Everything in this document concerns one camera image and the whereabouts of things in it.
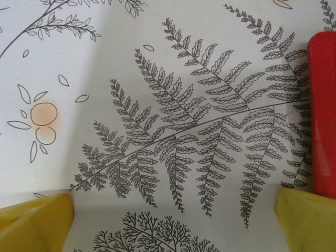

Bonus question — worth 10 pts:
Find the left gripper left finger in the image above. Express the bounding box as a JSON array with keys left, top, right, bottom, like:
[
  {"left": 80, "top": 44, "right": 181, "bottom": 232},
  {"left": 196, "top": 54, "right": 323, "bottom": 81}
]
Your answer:
[{"left": 0, "top": 193, "right": 76, "bottom": 252}]

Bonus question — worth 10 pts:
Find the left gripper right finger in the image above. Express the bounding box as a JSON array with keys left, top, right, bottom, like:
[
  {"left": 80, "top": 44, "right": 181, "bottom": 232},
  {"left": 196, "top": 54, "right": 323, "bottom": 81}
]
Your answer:
[{"left": 274, "top": 188, "right": 336, "bottom": 252}]

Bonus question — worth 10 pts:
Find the red card holder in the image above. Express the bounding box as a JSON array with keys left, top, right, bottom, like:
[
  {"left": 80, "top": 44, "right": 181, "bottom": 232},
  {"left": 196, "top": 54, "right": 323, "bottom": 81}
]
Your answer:
[{"left": 307, "top": 30, "right": 336, "bottom": 198}]

